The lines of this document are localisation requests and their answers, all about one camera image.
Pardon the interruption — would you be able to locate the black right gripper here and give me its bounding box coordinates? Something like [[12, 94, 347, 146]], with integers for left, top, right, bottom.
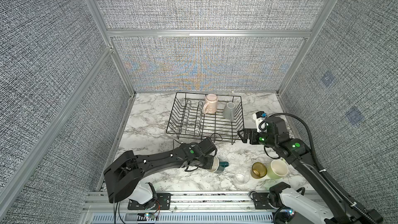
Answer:
[[237, 128, 278, 150]]

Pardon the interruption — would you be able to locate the dark green mug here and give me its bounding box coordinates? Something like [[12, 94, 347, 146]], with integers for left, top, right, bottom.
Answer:
[[207, 156, 230, 174]]

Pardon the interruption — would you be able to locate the grey ceramic mug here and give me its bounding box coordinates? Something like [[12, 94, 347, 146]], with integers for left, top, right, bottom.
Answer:
[[223, 102, 236, 121]]

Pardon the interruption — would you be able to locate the amber glass cup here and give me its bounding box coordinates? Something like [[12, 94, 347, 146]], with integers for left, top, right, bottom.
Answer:
[[250, 162, 267, 179]]

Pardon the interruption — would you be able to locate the black wire dish rack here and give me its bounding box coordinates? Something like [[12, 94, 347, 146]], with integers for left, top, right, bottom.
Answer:
[[166, 92, 245, 144]]

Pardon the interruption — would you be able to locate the pink iridescent mug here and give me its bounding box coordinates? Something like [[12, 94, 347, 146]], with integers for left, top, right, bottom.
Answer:
[[202, 93, 218, 114]]

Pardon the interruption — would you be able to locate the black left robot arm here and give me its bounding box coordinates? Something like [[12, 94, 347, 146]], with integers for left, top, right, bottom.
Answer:
[[104, 138, 217, 203]]

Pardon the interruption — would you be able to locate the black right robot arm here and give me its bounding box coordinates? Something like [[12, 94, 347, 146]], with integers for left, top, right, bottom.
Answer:
[[237, 113, 383, 224]]

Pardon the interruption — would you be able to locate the clear glass cup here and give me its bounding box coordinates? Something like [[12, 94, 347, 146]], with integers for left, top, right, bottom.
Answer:
[[234, 168, 250, 185]]

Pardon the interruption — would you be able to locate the light green mug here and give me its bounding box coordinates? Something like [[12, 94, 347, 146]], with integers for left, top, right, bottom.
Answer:
[[266, 160, 289, 179]]

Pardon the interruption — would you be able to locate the white vented grille strip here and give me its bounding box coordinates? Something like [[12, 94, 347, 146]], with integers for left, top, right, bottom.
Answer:
[[89, 212, 274, 224]]

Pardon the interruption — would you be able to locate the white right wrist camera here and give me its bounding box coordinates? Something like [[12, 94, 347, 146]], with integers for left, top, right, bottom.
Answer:
[[252, 111, 267, 132]]

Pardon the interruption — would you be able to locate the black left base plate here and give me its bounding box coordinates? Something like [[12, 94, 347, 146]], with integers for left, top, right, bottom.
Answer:
[[127, 193, 172, 211]]

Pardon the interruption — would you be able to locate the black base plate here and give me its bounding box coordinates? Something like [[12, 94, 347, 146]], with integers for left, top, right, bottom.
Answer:
[[249, 191, 273, 210], [127, 193, 172, 211]]

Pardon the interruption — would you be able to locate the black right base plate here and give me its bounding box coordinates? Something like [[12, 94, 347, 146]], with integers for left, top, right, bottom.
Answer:
[[249, 191, 273, 210]]

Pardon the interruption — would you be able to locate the aluminium front rail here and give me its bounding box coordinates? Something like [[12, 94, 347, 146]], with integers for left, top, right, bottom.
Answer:
[[84, 191, 255, 212]]

